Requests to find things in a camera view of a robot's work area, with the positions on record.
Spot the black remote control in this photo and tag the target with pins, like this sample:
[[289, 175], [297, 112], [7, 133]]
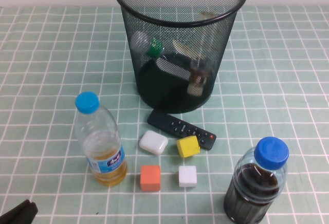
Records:
[[164, 122]]

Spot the light-blue cap yellow liquid bottle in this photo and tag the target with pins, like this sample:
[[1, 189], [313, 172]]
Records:
[[108, 167]]

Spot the white earbuds case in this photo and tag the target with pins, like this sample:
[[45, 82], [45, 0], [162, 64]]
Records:
[[153, 142]]

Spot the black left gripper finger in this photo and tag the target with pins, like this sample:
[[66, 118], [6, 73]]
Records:
[[33, 211], [14, 213]]

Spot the black mesh wastebasket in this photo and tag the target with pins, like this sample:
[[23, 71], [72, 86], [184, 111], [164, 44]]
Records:
[[180, 13]]

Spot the green checked tablecloth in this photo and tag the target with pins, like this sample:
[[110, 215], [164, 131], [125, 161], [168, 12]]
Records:
[[38, 54]]

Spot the yellow cube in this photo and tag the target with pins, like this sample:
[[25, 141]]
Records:
[[187, 147]]

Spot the blue cap dark liquid bottle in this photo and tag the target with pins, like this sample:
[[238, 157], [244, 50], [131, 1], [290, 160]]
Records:
[[252, 190]]

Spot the small bottle beige cap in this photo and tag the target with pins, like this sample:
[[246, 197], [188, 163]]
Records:
[[195, 88]]

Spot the orange cube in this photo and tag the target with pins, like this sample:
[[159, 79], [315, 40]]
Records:
[[150, 179]]

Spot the clear bottle white cap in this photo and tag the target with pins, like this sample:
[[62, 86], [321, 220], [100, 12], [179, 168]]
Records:
[[140, 41]]

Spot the white cube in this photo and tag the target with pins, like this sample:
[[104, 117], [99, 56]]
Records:
[[187, 176]]

